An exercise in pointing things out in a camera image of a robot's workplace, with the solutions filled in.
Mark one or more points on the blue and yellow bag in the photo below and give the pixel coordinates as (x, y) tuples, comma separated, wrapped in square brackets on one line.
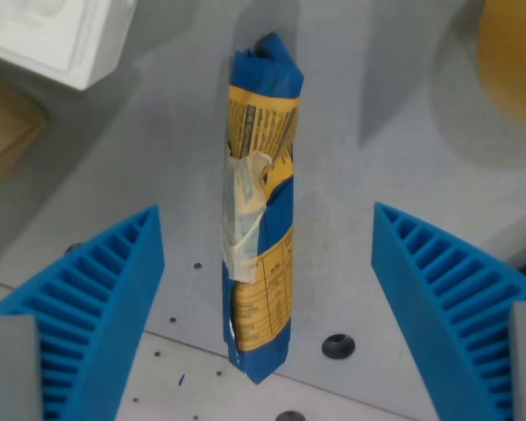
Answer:
[(276, 228)]

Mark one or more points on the black table screw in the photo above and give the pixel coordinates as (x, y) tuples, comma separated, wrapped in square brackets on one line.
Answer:
[(73, 248), (290, 416), (338, 345)]

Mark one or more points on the tan packing tape roll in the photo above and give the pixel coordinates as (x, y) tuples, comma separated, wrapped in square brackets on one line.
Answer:
[(504, 66)]

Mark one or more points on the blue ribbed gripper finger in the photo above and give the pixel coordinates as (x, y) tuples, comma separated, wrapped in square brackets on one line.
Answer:
[(114, 307), (421, 307)]

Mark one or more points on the white wall socket box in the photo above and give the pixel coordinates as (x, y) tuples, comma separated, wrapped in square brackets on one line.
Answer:
[(48, 35)]

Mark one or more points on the brown cardboard box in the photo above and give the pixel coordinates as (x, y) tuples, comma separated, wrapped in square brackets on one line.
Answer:
[(4, 131)]

